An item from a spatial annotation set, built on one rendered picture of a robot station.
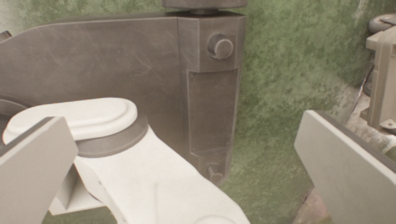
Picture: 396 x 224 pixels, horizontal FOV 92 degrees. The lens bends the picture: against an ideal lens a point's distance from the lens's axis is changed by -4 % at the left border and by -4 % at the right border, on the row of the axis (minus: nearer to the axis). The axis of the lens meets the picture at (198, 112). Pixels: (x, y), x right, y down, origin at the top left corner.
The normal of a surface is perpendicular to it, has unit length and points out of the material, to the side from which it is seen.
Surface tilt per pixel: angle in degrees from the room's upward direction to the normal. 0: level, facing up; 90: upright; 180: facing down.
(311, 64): 0
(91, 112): 90
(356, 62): 0
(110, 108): 90
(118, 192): 90
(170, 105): 0
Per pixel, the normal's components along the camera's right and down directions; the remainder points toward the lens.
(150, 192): 0.00, -0.85
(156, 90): 0.23, 0.51
